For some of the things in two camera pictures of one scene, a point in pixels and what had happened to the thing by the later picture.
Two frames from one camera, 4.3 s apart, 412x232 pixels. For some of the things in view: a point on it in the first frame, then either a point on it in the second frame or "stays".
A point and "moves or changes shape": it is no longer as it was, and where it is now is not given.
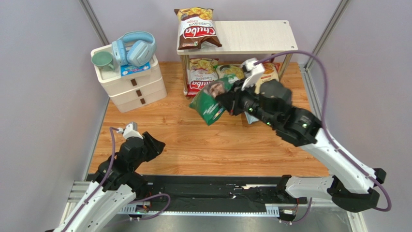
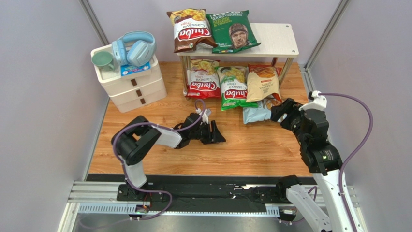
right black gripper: [234, 97] → [287, 113]
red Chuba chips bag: [200, 71] stays
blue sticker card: [127, 69] stays
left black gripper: [155, 147] → [215, 137]
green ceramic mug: [103, 60] stays
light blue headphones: [134, 48] stays
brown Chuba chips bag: [197, 30] moves or changes shape
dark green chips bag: [205, 105] → [232, 31]
